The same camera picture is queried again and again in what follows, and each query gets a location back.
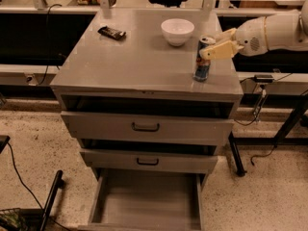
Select black cable on wall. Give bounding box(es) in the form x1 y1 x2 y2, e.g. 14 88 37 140
38 3 67 86

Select redbull can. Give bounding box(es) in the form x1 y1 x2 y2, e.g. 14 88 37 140
193 35 216 82

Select white bowl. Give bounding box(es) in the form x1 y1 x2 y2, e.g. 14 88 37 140
161 18 194 46

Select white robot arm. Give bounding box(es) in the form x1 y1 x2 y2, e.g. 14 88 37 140
199 1 308 60

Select grey top drawer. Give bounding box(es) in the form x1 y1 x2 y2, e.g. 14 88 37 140
61 112 233 145

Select black table leg frame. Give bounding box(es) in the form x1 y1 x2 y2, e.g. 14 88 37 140
228 93 308 176

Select grey drawer cabinet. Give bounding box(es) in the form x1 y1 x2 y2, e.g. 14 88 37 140
50 7 244 178

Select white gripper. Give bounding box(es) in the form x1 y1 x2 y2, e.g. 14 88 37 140
199 17 268 60

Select black wire basket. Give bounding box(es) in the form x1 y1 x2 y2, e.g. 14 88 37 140
0 208 29 231

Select black stand bar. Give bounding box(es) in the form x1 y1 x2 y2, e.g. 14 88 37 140
37 170 64 231

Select black floor cable left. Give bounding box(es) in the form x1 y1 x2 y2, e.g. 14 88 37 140
7 141 70 231

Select black power adapter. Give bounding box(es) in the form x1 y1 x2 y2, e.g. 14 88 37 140
253 74 274 83

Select grey middle drawer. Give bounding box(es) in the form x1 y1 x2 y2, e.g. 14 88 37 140
80 149 218 174

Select dark snack bar wrapper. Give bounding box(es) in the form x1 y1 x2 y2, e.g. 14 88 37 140
98 26 126 40

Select grey open bottom drawer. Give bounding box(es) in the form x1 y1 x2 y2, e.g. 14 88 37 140
78 169 204 231

